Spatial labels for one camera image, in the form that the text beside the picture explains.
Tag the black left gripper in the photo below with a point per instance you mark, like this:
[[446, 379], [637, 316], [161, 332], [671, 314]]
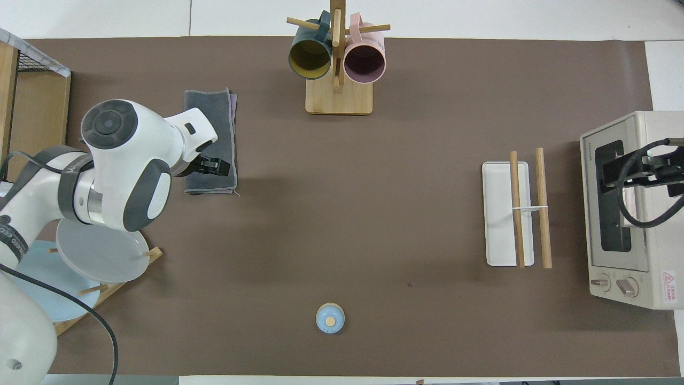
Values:
[[211, 167]]

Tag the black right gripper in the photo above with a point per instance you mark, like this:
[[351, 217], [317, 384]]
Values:
[[668, 171]]

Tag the purple and grey towel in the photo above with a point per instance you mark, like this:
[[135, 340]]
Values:
[[211, 115]]

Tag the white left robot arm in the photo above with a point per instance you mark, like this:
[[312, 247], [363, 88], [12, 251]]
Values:
[[123, 144]]

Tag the wooden plate rack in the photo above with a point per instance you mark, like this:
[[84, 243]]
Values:
[[152, 254]]

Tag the white towel rack wooden bars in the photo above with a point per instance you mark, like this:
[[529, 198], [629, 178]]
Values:
[[499, 214]]

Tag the beige toaster oven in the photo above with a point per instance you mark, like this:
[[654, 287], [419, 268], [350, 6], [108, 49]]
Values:
[[652, 251]]

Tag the grey plate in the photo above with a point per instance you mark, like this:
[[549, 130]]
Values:
[[107, 256]]

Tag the wooden mug tree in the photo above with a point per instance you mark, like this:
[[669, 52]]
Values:
[[339, 101]]

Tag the brown table mat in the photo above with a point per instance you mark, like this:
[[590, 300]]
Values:
[[347, 214]]

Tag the dark teal mug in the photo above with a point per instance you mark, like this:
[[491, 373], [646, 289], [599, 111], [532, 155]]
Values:
[[310, 59]]

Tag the wooden shelf unit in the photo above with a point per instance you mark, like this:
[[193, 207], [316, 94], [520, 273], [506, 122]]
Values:
[[40, 117]]

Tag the pink mug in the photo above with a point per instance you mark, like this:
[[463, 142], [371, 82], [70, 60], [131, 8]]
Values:
[[365, 61]]

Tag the small blue bell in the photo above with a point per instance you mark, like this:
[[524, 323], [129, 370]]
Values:
[[330, 319]]

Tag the white patterned cover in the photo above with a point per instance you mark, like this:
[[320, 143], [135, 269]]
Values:
[[48, 61]]

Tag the light blue plate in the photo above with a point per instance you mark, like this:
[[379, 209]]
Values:
[[59, 294]]

